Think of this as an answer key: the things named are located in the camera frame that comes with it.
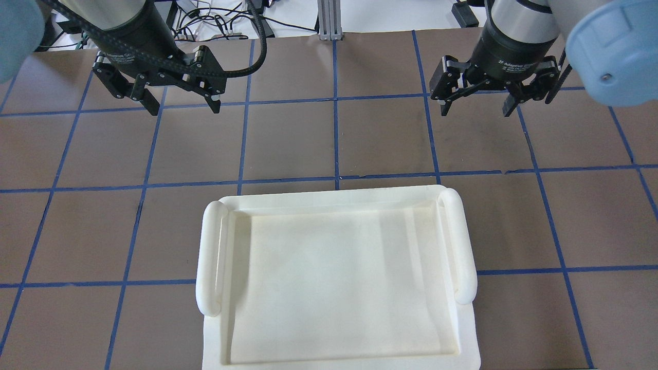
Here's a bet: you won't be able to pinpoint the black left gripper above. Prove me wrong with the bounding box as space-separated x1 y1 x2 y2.
92 5 227 116

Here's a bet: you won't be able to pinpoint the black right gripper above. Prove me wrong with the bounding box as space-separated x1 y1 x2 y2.
430 22 561 117

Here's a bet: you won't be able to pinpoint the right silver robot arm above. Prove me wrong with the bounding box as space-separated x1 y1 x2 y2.
429 1 657 117

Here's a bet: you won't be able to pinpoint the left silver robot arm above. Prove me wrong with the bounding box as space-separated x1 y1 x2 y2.
1 1 227 116

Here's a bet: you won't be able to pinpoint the black power adapter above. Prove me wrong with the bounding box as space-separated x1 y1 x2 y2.
451 1 484 28

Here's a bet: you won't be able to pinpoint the white plastic tray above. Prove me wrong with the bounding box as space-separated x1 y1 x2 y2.
196 184 481 369

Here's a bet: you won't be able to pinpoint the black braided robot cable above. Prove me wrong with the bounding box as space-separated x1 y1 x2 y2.
41 0 268 79

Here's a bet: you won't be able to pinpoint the aluminium frame post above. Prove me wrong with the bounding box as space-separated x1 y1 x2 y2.
317 0 344 41

